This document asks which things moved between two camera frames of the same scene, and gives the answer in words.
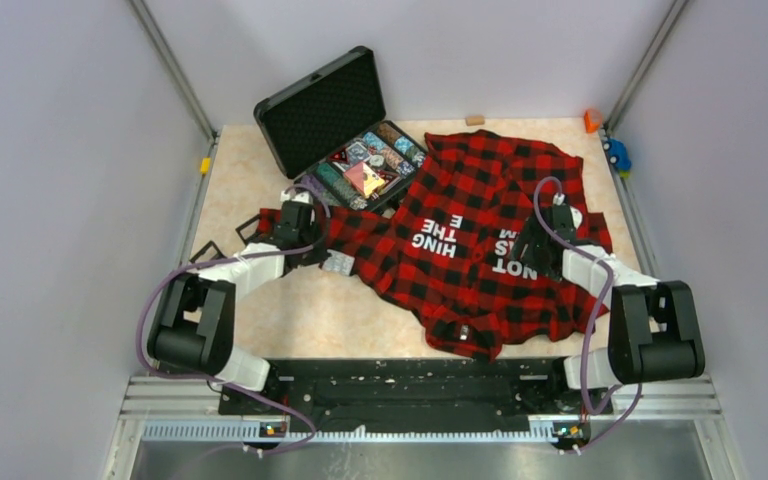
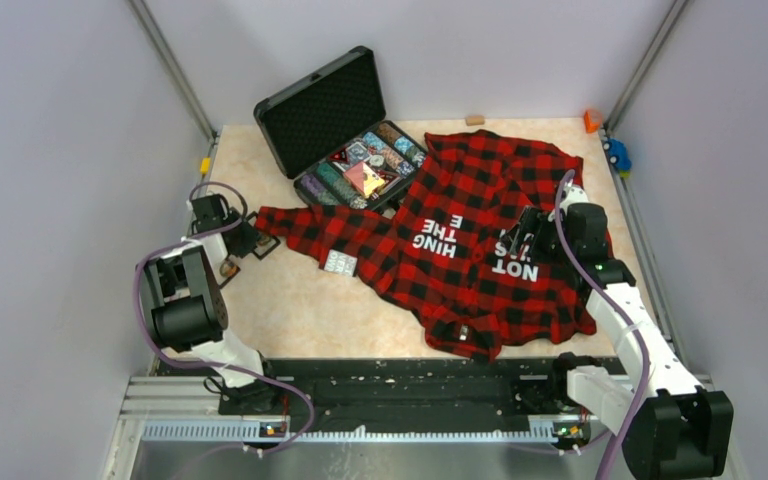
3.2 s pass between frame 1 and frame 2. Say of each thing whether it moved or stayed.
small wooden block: stayed
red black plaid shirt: stayed
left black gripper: moved
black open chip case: stayed
